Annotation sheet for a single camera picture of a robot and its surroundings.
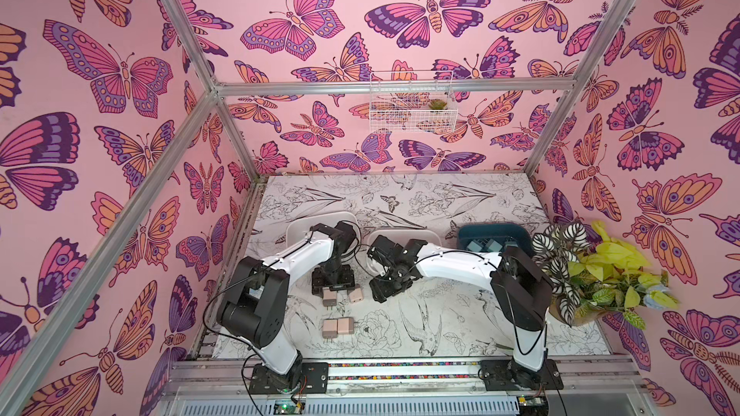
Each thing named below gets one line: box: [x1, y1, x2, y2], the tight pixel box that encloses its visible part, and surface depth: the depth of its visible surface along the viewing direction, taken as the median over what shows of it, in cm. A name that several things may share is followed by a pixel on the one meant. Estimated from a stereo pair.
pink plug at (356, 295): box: [348, 283, 365, 304], surface depth 87 cm
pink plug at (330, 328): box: [321, 317, 339, 343], surface depth 81 cm
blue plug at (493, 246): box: [486, 238, 503, 253], surface depth 99 cm
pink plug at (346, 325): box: [337, 316, 359, 335], surface depth 83 cm
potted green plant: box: [531, 220, 679, 328], surface depth 69 cm
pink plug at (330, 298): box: [321, 286, 338, 311], surface depth 87 cm
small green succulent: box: [427, 98, 448, 110], surface depth 94 cm
